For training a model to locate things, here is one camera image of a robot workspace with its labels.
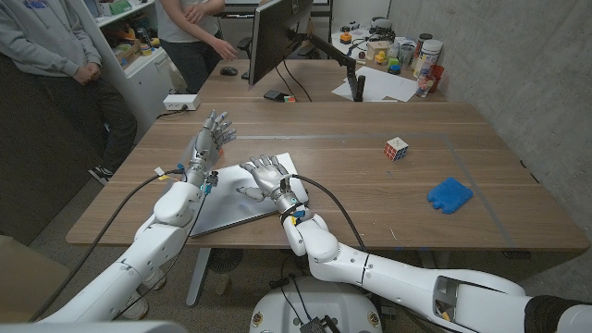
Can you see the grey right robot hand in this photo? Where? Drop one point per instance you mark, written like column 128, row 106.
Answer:
column 270, row 178

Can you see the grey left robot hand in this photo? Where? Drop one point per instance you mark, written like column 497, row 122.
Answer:
column 205, row 145

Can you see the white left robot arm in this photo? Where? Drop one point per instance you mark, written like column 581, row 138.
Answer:
column 152, row 240

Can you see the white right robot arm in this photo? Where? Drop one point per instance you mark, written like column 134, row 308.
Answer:
column 393, row 277

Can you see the silver closed laptop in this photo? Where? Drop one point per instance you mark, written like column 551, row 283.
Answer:
column 226, row 203

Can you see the small colourful puzzle cube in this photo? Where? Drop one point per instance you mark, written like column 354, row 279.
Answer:
column 289, row 99

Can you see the Rubik's cube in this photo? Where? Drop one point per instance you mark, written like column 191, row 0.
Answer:
column 396, row 148

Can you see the white power strip box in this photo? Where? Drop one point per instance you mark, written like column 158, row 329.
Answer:
column 180, row 102

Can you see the black computer mouse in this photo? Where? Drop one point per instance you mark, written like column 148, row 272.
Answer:
column 228, row 71

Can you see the black phone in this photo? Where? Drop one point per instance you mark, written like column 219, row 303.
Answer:
column 275, row 95

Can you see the white shelf cabinet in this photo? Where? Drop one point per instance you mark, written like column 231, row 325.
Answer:
column 148, row 78

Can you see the black fan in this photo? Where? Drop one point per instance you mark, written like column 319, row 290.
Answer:
column 225, row 260

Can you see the black office chair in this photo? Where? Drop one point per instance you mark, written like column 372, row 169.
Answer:
column 245, row 45

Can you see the person in white t-shirt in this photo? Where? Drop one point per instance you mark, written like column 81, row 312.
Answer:
column 185, row 28

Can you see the cardboard box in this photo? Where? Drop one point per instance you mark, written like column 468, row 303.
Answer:
column 127, row 54

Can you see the grey table leg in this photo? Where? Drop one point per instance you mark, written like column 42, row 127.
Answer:
column 199, row 277
column 426, row 259

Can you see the black computer monitor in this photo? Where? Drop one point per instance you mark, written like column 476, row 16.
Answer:
column 277, row 37

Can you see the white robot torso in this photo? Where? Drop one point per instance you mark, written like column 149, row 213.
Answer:
column 319, row 300

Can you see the white paper sheets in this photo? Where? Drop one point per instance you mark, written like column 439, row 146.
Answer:
column 379, row 85

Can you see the small black electronics box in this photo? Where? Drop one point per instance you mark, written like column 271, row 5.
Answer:
column 314, row 326

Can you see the orange and black gadget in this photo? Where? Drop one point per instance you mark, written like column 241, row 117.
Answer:
column 345, row 38

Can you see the yellow rubber duck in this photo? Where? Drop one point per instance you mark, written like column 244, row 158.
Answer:
column 380, row 57

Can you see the green and blue toy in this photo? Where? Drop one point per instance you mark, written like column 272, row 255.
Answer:
column 393, row 67

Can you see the small wooden box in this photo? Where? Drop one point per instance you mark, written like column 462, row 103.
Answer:
column 377, row 46

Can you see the dark brown partition panel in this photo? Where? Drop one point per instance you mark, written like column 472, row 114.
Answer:
column 37, row 162

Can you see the clear jar with coloured bits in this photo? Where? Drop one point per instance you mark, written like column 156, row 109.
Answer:
column 423, row 85

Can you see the blue foam pad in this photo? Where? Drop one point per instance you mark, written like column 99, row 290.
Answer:
column 449, row 194

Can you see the clear drinking glass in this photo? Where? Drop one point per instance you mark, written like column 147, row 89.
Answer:
column 406, row 55

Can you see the grey headset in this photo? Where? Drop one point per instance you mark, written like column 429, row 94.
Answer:
column 381, row 27

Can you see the person in grey hoodie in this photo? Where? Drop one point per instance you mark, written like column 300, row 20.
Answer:
column 46, row 37

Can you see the red plastic cup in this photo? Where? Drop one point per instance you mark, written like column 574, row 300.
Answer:
column 436, row 74

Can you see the white canister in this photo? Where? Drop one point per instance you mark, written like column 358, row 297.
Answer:
column 428, row 55

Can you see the dark-lidded bottle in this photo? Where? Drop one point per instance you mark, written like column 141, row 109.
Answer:
column 422, row 41

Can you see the beige box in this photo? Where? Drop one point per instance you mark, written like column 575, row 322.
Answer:
column 28, row 277

